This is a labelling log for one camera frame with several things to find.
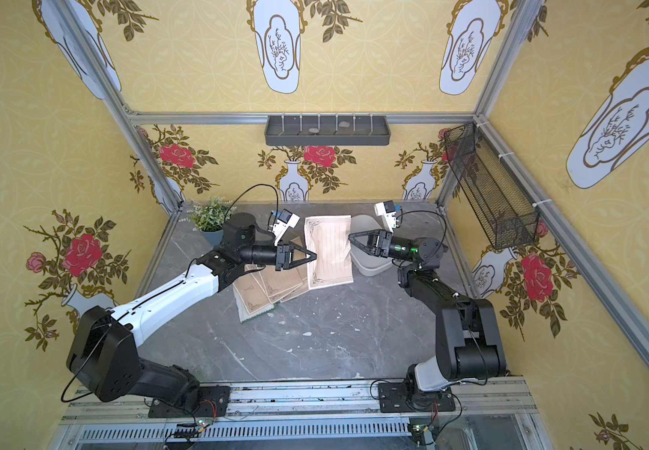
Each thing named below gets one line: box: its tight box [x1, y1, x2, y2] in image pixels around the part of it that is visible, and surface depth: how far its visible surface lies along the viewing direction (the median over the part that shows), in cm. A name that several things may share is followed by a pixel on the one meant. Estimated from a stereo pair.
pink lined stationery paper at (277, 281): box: [258, 267, 304, 298], surface depth 96 cm
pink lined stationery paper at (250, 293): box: [232, 272, 273, 315], surface depth 93 cm
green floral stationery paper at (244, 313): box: [232, 283, 274, 323], surface depth 91 cm
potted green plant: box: [178, 196, 238, 247], surface depth 97 cm
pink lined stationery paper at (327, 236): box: [304, 215, 354, 290], surface depth 74 cm
